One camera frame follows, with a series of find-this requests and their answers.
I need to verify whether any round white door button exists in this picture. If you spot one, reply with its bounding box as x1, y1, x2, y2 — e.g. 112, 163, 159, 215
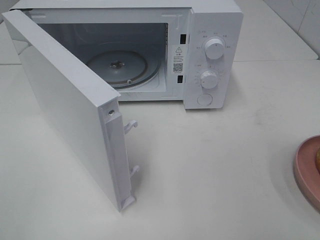
197, 93, 213, 106

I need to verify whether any white microwave knob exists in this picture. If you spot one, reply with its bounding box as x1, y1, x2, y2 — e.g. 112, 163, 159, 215
203, 36, 226, 60
200, 70, 219, 89

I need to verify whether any white microwave door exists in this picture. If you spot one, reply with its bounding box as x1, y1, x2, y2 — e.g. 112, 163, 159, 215
3, 10, 139, 211

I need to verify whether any pink round plate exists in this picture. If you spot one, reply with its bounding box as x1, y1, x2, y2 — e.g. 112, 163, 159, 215
293, 135, 320, 211

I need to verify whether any burger with lettuce and cheese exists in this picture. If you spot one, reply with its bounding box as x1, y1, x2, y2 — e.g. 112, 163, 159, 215
315, 148, 320, 172

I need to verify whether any white warning label sticker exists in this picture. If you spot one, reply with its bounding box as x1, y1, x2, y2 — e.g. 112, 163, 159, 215
171, 44, 188, 74

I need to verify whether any white microwave oven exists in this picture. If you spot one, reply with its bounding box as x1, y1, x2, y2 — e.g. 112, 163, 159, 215
7, 0, 243, 109

